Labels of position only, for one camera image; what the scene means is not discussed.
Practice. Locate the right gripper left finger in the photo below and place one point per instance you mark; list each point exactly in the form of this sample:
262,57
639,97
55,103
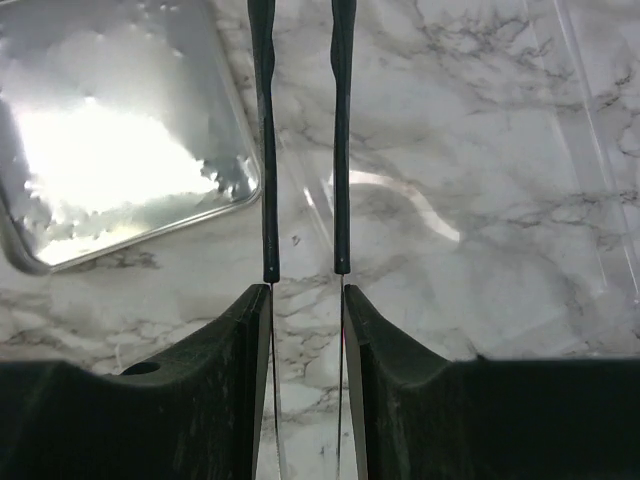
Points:
192,411

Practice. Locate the clear plastic tray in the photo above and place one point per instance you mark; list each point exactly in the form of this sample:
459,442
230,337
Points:
485,213

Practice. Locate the black metal tongs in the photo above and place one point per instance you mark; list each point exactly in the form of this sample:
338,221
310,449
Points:
261,21

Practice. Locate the silver tin lid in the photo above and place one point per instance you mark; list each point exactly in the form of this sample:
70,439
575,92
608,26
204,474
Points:
120,122

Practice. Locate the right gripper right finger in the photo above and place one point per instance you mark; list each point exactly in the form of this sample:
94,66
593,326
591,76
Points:
417,415

